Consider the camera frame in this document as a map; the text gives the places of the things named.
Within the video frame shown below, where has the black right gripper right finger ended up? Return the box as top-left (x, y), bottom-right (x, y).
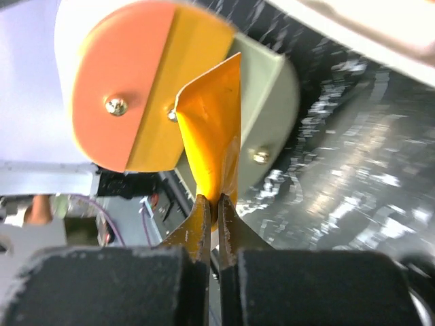
top-left (217, 196), bottom-right (421, 325)

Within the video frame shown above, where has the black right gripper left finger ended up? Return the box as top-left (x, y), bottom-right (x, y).
top-left (1, 195), bottom-right (211, 325)

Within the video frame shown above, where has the orange white tube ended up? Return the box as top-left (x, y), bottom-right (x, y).
top-left (175, 53), bottom-right (241, 230)

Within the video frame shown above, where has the pink yellow drawer box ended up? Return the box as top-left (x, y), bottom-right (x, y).
top-left (54, 1), bottom-right (300, 192)

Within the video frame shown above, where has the white plastic tray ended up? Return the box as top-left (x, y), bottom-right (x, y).
top-left (272, 1), bottom-right (434, 86)

